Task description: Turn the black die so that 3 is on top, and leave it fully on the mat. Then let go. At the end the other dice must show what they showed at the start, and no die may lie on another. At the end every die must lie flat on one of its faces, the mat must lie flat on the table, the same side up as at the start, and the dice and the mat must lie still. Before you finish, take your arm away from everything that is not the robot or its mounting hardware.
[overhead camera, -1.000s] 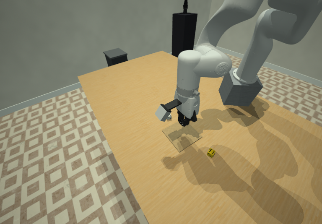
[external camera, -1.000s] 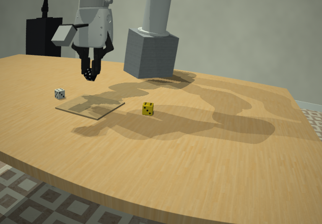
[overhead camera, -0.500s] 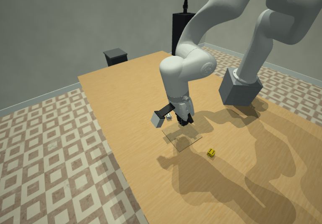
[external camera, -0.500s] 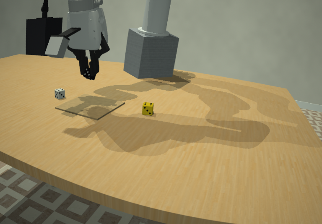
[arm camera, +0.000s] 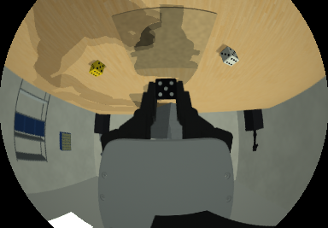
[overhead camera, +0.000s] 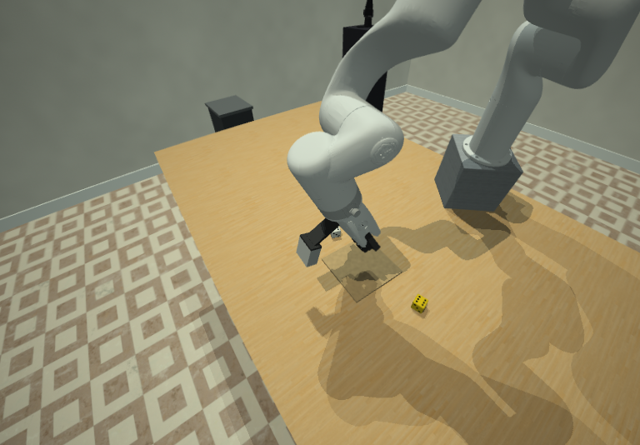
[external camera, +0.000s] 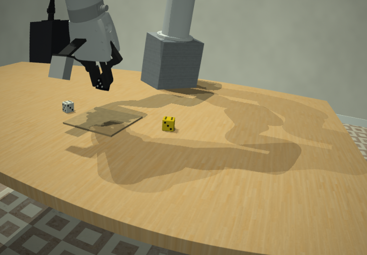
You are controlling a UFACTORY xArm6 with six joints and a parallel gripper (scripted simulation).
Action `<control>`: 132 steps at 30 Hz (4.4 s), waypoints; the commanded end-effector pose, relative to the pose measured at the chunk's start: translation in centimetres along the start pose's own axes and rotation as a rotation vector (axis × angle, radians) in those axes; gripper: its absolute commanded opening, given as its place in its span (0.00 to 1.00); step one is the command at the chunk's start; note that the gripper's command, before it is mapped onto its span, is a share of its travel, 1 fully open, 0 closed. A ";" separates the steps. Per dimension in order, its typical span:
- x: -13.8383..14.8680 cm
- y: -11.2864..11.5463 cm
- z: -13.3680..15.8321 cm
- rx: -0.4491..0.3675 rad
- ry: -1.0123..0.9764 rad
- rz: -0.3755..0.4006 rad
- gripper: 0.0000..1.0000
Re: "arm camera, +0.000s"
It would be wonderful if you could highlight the yellow die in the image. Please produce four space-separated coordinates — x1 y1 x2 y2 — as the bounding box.
89 61 105 77

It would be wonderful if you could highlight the white die with black pips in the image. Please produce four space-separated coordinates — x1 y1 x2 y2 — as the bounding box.
220 47 239 66

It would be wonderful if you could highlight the tan fabric mat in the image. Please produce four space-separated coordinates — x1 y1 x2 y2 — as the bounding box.
111 7 217 70

